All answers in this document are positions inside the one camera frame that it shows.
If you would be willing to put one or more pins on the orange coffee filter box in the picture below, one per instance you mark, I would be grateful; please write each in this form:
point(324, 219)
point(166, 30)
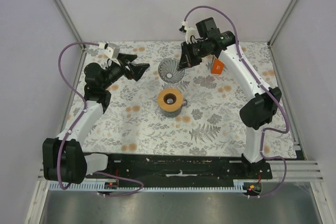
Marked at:
point(217, 67)

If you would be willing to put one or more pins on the floral tablecloth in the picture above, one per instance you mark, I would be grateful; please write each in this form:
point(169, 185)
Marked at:
point(192, 112)

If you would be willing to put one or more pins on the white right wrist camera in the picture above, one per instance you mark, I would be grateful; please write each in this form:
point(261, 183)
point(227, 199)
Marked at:
point(189, 32)

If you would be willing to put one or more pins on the aluminium frame post right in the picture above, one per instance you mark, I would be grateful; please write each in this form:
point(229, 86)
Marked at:
point(289, 9)

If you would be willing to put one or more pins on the grey glass carafe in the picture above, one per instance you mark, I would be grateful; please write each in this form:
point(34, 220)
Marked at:
point(172, 107)

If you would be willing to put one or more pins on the aluminium frame post left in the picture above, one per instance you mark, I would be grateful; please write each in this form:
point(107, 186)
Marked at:
point(66, 17)

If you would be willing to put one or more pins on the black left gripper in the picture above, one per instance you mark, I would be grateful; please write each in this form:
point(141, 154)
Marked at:
point(138, 70)

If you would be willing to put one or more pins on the light blue cable duct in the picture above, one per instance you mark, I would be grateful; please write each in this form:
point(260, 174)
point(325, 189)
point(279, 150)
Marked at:
point(110, 186)

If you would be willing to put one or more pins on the aluminium frame post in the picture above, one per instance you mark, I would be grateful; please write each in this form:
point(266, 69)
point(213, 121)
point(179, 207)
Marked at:
point(289, 9)
point(66, 17)

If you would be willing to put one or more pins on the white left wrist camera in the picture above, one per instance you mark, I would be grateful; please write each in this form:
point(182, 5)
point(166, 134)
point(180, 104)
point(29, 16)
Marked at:
point(110, 50)

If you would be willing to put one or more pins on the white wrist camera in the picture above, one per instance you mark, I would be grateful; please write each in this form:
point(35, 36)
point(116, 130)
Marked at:
point(189, 32)
point(110, 50)

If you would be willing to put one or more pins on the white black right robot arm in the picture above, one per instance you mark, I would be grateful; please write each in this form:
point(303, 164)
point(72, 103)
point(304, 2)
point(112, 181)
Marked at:
point(206, 39)

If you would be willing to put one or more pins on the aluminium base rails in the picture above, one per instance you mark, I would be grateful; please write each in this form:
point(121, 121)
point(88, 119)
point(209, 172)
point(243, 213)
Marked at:
point(292, 170)

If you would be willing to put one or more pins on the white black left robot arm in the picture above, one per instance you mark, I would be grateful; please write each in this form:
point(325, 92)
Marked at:
point(64, 160)

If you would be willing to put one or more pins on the round wooden dripper stand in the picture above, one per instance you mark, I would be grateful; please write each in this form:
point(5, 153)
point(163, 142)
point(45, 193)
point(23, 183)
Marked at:
point(169, 93)

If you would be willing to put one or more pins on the grey ribbed glass dripper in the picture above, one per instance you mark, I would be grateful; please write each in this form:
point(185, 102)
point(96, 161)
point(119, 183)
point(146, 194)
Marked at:
point(168, 71)

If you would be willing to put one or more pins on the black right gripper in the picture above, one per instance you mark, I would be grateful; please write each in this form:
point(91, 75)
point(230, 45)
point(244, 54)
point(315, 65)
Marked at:
point(186, 61)

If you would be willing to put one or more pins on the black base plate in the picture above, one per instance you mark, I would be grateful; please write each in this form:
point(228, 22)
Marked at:
point(137, 165)

